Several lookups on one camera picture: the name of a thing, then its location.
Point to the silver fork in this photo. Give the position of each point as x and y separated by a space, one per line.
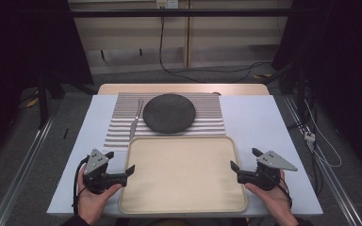
134 127

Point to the person's right hand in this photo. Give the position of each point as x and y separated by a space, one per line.
276 202

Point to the white wall socket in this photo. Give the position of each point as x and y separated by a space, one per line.
167 3

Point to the black metal stand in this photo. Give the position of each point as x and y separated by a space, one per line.
42 103

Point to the dark grey round plate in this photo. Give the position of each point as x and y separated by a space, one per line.
169 113

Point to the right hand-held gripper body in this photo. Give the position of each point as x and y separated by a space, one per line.
273 161

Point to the light wooden table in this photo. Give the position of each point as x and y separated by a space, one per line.
242 89

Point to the aluminium floor rail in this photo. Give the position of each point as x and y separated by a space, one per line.
333 182
22 169

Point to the black horizontal bar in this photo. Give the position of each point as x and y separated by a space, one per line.
220 12

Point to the striped placemat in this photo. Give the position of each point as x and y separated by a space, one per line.
207 108

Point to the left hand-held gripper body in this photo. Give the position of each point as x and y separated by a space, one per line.
95 161

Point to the person's left hand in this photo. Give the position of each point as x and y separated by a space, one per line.
91 204

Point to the beige rectangular tray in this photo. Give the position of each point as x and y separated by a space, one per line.
182 175

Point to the black curtain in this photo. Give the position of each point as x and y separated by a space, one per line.
342 62
22 44

